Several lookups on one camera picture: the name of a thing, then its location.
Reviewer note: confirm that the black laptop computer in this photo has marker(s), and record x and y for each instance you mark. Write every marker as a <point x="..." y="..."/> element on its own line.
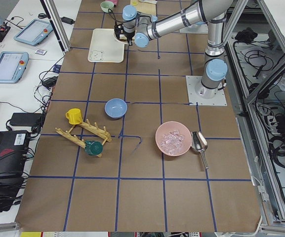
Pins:
<point x="13" y="146"/>

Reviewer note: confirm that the teach pendant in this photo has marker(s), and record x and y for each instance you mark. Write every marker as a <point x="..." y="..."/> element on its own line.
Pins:
<point x="34" y="33"/>
<point x="12" y="66"/>

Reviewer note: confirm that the wooden dish rack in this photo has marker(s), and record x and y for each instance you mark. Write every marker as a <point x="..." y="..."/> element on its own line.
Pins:
<point x="96" y="134"/>

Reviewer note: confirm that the blue bowl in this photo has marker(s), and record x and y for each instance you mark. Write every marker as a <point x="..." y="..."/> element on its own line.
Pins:
<point x="116" y="108"/>

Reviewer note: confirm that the dark green cup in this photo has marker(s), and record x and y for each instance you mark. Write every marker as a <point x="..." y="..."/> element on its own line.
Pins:
<point x="93" y="148"/>

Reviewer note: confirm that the yellow cup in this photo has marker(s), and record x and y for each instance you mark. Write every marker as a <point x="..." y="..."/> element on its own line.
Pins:
<point x="74" y="116"/>

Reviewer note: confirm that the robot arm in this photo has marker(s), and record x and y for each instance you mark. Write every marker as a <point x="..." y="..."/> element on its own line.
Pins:
<point x="208" y="16"/>

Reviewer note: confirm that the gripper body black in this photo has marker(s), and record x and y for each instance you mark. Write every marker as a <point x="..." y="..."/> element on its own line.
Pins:
<point x="129" y="34"/>

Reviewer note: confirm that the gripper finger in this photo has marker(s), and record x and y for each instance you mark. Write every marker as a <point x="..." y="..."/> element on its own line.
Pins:
<point x="130" y="42"/>
<point x="117" y="35"/>

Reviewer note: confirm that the wooden cutting board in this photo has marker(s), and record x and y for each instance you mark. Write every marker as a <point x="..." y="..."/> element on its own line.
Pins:
<point x="145" y="6"/>

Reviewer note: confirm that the green bowl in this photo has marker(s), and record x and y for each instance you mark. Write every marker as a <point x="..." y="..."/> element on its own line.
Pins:
<point x="107" y="6"/>

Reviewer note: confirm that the pink bowl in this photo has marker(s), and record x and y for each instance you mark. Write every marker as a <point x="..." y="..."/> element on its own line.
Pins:
<point x="173" y="138"/>

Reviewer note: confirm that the cream bear tray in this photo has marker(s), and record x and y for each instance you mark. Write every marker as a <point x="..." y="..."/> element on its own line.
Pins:
<point x="105" y="48"/>

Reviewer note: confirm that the teach pendant far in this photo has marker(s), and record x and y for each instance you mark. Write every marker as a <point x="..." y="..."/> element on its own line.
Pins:
<point x="34" y="33"/>

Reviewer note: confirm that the pink cloth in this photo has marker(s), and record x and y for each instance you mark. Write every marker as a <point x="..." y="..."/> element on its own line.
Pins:
<point x="115" y="2"/>

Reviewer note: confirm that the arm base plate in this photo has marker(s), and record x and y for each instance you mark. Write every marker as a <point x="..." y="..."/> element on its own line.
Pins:
<point x="200" y="95"/>
<point x="195" y="29"/>

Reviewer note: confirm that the metal spoon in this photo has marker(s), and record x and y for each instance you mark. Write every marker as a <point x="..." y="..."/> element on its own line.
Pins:
<point x="199" y="146"/>

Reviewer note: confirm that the cream round plate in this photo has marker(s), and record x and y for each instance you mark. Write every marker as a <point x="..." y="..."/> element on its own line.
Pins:
<point x="122" y="38"/>

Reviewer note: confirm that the teach pendant near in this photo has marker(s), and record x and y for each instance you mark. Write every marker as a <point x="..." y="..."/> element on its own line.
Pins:
<point x="12" y="66"/>

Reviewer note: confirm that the black power adapter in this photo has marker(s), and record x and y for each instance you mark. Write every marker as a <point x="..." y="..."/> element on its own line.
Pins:
<point x="67" y="20"/>

